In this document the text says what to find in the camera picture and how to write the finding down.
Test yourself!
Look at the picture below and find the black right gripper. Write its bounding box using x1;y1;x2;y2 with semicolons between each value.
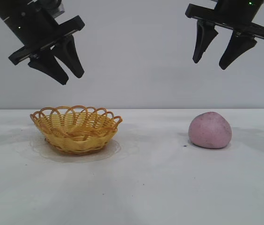
185;0;264;70

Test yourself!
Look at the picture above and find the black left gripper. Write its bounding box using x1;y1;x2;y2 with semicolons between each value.
0;0;86;86

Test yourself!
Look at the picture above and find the yellow woven plastic basket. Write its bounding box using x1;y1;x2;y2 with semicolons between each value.
29;105;123;156

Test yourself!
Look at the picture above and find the clear round plate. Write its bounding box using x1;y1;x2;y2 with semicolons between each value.
30;138;121;162

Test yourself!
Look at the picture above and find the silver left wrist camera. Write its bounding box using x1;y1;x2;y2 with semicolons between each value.
51;3;66;18

